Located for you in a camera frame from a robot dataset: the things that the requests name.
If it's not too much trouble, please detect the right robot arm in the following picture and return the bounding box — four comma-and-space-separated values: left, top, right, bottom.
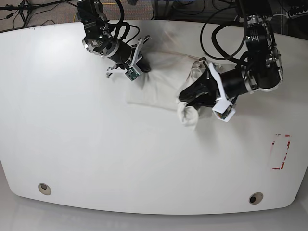
77, 0, 151, 81

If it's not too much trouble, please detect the black tripod stand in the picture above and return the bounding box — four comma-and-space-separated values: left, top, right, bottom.
0, 0, 73, 29

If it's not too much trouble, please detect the wrist camera board right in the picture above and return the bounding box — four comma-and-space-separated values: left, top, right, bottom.
125, 67, 140, 81

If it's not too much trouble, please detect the wrist camera board left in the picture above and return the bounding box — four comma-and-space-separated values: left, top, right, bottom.
212, 99, 236, 122

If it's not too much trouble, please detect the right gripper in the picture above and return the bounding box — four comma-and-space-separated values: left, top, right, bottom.
104, 35, 151, 78

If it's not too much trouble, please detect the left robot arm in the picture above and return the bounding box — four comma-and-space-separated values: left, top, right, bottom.
179, 0, 283, 109

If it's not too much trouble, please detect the white power strip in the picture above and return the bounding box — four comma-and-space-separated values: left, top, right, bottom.
287, 0, 308, 19

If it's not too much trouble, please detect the white printed T-shirt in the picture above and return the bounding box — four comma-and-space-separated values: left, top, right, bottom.
126, 25, 226, 132

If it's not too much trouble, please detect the table cable grommet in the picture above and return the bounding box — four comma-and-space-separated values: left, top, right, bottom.
249, 192, 264, 205
38, 183, 51, 196

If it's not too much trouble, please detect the red tape rectangle marking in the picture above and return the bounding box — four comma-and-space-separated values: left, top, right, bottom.
269, 134, 291, 170

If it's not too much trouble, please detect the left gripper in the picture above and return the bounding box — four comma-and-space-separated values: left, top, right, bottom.
179, 63, 255, 108

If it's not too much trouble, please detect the left table cable grommet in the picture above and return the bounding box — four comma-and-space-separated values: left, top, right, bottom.
38, 183, 51, 196

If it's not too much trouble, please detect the right table cable grommet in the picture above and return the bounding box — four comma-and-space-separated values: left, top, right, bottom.
249, 192, 264, 205

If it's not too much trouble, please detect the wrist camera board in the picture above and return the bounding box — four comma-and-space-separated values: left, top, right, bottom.
125, 67, 140, 81
212, 99, 236, 122

